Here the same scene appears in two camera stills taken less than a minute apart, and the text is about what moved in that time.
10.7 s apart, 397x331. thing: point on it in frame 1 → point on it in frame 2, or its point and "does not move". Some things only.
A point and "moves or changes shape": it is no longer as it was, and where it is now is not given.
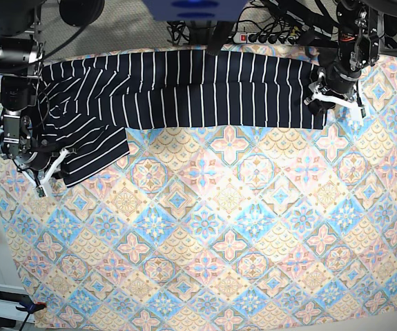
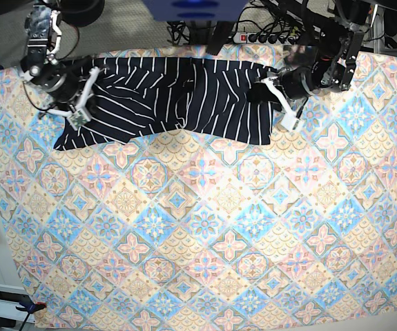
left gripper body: x=38 y=159 → x=59 y=80
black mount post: x=221 y=32 does not move
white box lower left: x=2 y=300 does not move
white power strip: x=246 y=37 does not move
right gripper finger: x=315 y=106 → x=259 y=92
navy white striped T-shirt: x=89 y=99 moves or changes shape
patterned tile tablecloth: x=255 y=229 does not move
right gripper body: x=336 y=79 → x=297 y=83
